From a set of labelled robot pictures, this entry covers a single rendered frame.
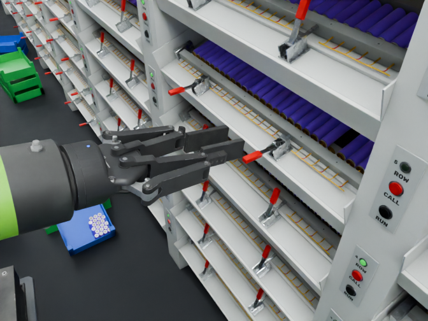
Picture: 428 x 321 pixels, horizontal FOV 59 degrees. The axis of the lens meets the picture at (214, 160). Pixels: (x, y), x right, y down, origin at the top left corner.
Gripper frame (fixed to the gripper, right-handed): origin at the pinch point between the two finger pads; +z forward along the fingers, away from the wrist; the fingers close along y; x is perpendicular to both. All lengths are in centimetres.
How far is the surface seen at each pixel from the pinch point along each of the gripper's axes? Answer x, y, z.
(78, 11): -14, -116, 18
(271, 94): -1.6, -13.9, 23.6
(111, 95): -42, -99, 24
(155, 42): -2.0, -46.4, 14.3
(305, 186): -8.2, 5.7, 16.2
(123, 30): -7, -72, 17
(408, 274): -8.3, 25.3, 16.0
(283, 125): -3.3, -5.4, 19.7
